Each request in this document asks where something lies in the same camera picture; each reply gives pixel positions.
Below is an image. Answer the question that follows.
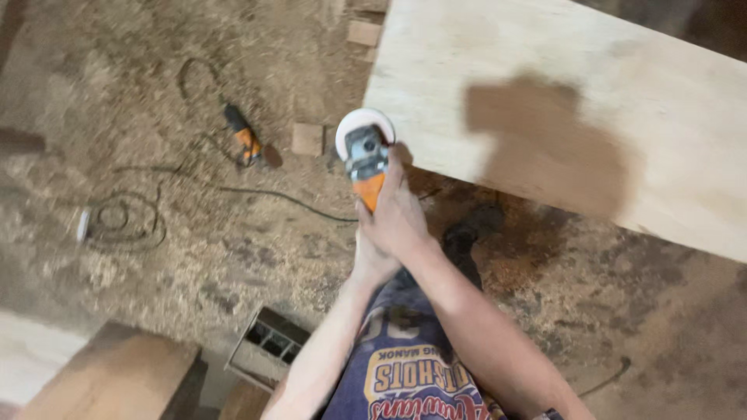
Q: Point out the person's left hand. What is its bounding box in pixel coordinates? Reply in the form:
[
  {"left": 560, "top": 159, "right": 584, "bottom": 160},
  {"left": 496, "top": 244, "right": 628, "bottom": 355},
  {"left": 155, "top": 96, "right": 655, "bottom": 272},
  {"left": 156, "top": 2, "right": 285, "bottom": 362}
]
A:
[{"left": 351, "top": 226, "right": 402, "bottom": 285}]

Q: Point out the person's right hand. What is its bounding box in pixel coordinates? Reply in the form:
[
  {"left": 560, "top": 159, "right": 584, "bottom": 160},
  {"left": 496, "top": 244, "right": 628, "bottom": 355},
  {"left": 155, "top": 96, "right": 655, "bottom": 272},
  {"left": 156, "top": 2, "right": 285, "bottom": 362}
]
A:
[{"left": 356, "top": 146, "right": 435, "bottom": 260}]

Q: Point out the orange grey angle grinder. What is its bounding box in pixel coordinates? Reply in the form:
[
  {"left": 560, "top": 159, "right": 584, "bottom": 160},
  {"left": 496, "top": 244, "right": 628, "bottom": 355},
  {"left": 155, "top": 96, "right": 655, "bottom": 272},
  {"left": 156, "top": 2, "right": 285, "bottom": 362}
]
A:
[{"left": 335, "top": 108, "right": 396, "bottom": 214}]

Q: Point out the small wooden block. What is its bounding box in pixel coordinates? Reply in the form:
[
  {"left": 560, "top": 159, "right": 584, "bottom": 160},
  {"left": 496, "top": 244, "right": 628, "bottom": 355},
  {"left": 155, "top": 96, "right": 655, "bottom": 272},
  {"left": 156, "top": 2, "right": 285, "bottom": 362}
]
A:
[
  {"left": 291, "top": 122, "right": 325, "bottom": 156},
  {"left": 347, "top": 20, "right": 382, "bottom": 47}
]

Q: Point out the person's black shoe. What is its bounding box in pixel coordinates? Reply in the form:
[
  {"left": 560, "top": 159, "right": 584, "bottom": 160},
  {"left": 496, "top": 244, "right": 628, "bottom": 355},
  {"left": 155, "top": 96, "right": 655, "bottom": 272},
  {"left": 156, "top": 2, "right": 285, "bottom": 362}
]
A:
[{"left": 442, "top": 204, "right": 505, "bottom": 291}]

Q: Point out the orange black power tool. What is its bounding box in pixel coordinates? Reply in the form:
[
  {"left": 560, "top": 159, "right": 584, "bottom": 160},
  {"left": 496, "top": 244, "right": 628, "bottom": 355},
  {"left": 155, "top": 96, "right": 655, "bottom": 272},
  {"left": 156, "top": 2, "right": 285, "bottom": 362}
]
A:
[{"left": 223, "top": 104, "right": 263, "bottom": 167}]

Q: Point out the person's purple printed shirt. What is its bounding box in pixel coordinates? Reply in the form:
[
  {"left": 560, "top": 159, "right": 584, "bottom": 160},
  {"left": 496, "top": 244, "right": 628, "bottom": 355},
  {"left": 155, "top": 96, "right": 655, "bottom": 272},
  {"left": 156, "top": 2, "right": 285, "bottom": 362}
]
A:
[{"left": 320, "top": 268, "right": 497, "bottom": 420}]

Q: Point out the large light plywood board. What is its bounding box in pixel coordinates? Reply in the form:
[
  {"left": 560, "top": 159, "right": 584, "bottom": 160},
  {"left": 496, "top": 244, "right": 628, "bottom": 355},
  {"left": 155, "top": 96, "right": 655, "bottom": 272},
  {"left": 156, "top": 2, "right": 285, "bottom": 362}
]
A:
[{"left": 362, "top": 0, "right": 747, "bottom": 264}]

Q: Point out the wooden compartment box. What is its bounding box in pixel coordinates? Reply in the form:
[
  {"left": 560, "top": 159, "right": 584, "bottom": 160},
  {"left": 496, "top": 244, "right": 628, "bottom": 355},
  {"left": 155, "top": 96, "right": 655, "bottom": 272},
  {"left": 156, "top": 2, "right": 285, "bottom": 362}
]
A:
[{"left": 224, "top": 307, "right": 312, "bottom": 392}]

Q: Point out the brown wooden plank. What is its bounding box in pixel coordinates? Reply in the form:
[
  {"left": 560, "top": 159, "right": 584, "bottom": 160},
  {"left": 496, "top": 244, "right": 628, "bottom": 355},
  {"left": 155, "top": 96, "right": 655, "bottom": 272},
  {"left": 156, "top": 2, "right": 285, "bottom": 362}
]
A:
[{"left": 14, "top": 321, "right": 208, "bottom": 420}]

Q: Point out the pale wooden board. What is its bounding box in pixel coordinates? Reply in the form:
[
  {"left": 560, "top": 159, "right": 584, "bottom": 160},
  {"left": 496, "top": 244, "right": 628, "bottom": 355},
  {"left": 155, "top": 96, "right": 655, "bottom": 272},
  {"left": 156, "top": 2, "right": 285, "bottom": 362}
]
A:
[{"left": 0, "top": 309, "right": 88, "bottom": 406}]

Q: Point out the black power cable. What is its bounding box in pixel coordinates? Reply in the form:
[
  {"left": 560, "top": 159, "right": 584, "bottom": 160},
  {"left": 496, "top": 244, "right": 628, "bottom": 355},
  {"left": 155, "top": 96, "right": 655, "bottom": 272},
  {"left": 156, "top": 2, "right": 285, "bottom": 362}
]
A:
[{"left": 88, "top": 57, "right": 359, "bottom": 249}]

